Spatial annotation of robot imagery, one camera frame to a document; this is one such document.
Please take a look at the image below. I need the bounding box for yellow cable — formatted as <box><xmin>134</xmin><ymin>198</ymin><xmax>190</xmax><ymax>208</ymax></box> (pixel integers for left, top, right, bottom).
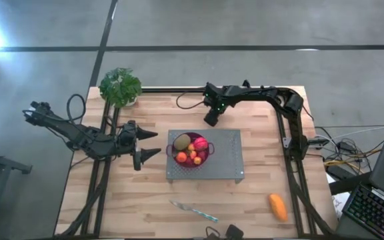
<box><xmin>323</xmin><ymin>148</ymin><xmax>383</xmax><ymax>167</ymax></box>

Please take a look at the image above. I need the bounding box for white paper sheet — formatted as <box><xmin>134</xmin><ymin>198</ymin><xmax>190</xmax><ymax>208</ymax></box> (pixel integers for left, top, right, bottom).
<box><xmin>331</xmin><ymin>191</ymin><xmax>347</xmax><ymax>215</ymax></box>

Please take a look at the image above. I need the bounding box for round red fruit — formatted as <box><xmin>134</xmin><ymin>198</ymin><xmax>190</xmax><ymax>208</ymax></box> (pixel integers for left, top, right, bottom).
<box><xmin>193</xmin><ymin>137</ymin><xmax>209</xmax><ymax>152</ymax></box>

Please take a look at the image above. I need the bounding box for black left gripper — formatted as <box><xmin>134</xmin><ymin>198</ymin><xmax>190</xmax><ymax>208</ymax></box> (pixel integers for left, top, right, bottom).
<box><xmin>116</xmin><ymin>119</ymin><xmax>163</xmax><ymax>172</ymax></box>

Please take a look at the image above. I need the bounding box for black backlit keyboard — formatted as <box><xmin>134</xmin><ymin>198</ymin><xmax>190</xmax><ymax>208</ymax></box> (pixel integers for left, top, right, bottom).
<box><xmin>341</xmin><ymin>183</ymin><xmax>384</xmax><ymax>240</ymax></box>

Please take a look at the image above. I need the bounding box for brown green kiwi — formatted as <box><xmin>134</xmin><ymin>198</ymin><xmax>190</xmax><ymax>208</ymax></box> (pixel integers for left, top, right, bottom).
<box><xmin>173</xmin><ymin>133</ymin><xmax>192</xmax><ymax>151</ymax></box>

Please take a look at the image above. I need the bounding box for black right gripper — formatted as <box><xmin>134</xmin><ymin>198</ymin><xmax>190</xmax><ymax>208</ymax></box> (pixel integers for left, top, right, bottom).
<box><xmin>202</xmin><ymin>81</ymin><xmax>239</xmax><ymax>128</ymax></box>

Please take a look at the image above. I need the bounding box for black rounded object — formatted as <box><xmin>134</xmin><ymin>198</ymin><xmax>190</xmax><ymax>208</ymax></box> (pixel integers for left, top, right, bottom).
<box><xmin>224</xmin><ymin>223</ymin><xmax>245</xmax><ymax>240</ymax></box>

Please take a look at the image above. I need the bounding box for white cable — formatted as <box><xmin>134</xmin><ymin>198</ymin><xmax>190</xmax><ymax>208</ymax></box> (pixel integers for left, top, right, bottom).
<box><xmin>314</xmin><ymin>125</ymin><xmax>384</xmax><ymax>143</ymax></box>

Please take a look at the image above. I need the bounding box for knife with teal white handle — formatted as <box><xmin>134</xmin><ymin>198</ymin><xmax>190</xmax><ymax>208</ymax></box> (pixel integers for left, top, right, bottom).
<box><xmin>169</xmin><ymin>199</ymin><xmax>220</xmax><ymax>223</ymax></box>

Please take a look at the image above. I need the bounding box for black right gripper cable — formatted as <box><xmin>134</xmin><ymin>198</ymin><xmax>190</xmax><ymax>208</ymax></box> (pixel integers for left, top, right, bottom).
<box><xmin>175</xmin><ymin>89</ymin><xmax>210</xmax><ymax>111</ymax></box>

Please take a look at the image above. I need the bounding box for black cable loop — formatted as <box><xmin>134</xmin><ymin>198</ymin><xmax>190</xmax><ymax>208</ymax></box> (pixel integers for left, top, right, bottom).
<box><xmin>205</xmin><ymin>226</ymin><xmax>221</xmax><ymax>240</ymax></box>

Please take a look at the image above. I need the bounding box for orange mango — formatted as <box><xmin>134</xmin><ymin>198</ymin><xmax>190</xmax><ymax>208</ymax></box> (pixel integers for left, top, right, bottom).
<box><xmin>267</xmin><ymin>193</ymin><xmax>289</xmax><ymax>223</ymax></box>

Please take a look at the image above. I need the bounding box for green plant in white pot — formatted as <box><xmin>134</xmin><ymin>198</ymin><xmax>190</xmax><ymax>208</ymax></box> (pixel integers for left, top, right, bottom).
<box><xmin>98</xmin><ymin>67</ymin><xmax>143</xmax><ymax>109</ymax></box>

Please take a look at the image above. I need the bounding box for purple plastic colander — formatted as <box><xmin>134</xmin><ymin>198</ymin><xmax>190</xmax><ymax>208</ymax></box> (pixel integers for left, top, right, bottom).
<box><xmin>165</xmin><ymin>131</ymin><xmax>216</xmax><ymax>169</ymax></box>

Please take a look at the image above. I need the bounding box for black power brick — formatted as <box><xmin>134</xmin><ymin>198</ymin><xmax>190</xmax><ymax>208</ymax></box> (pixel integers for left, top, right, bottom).
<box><xmin>326</xmin><ymin>164</ymin><xmax>347</xmax><ymax>180</ymax></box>

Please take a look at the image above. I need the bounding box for grey perforated metal shelf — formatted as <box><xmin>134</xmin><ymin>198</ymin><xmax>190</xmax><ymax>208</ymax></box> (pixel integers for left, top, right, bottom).
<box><xmin>165</xmin><ymin>129</ymin><xmax>245</xmax><ymax>185</ymax></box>

